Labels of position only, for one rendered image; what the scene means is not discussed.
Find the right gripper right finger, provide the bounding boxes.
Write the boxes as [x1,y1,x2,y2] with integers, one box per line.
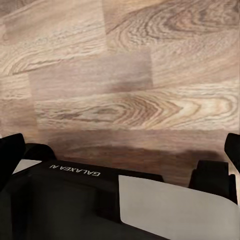
[224,133,240,173]

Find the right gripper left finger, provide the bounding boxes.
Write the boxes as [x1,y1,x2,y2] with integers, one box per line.
[0,133,26,193]

